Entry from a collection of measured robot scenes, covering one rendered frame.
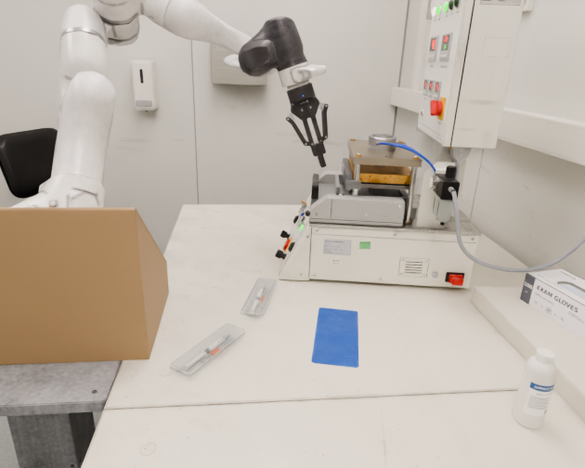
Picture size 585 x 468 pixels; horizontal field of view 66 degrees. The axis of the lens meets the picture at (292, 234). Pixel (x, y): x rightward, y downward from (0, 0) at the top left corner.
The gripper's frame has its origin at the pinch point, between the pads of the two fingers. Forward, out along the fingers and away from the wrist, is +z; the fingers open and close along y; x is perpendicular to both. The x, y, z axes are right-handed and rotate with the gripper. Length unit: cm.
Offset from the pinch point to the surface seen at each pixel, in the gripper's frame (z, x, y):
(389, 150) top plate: 4.2, 6.6, -18.4
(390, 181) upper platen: 10.9, 12.9, -15.0
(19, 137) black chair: -38, -111, 132
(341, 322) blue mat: 34, 36, 11
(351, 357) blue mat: 35, 49, 11
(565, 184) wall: 30, 11, -64
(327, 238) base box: 19.4, 16.2, 6.4
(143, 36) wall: -67, -137, 59
